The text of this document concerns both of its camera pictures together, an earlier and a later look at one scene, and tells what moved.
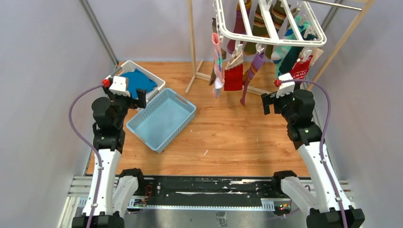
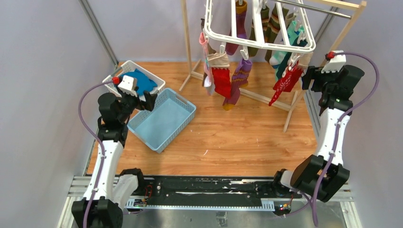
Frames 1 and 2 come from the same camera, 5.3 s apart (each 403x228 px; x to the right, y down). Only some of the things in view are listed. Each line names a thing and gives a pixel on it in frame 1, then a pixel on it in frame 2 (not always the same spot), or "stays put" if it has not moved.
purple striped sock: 258,60 -> 239,80
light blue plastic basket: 166,114 stays put
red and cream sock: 233,73 -> 219,65
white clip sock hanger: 308,45 -> 282,46
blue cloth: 138,80 stays put
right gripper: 270,99 -> 311,72
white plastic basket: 129,66 stays put
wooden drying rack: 273,39 -> 360,6
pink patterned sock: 218,65 -> 209,81
